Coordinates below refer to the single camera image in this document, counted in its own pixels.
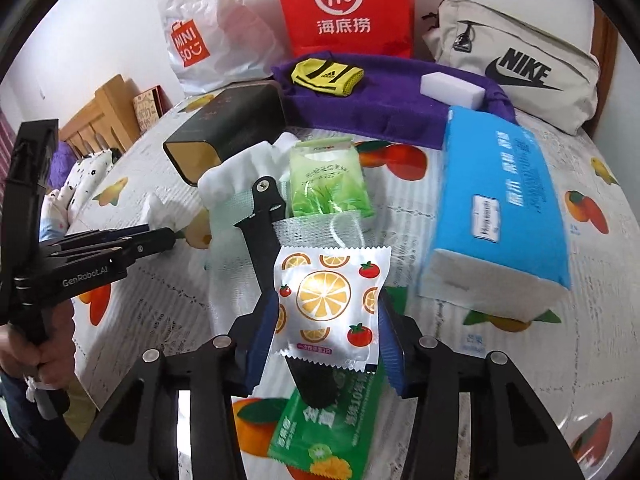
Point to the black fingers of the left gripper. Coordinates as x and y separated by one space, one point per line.
140 240

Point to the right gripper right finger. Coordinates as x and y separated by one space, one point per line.
398 336

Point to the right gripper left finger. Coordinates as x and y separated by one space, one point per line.
252 335

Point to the orange-print wet wipe packet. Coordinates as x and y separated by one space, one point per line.
328 305

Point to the green fruit wet wipe packet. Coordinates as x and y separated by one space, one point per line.
332 442

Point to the white sock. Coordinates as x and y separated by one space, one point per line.
225 190

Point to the person left hand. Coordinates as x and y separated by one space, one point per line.
53 362

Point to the grey face mask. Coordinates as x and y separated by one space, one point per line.
280 239

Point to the spotted white cloth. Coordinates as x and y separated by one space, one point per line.
61 206

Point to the purple plush toy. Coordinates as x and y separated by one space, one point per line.
63 160

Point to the blue tissue pack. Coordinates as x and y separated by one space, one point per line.
499 245

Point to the patterned small box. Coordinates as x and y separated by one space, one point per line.
149 107

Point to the dark green tin box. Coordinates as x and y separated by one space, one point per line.
238 118

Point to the green tea tissue packet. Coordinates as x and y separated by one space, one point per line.
326 178

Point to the fruit print tablecloth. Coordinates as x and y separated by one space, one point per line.
581 355

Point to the white Miniso plastic bag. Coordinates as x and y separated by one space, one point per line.
213 43

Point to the purple towel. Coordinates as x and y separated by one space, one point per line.
387 103

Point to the yellow black adidas sock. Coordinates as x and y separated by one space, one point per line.
327 76

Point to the white sponge block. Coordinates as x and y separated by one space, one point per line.
452 91

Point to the beige Nike waist bag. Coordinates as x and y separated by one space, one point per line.
542 75

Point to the red Haidilao paper bag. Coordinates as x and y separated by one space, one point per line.
375 27

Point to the brown wooden door frame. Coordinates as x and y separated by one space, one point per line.
604 46

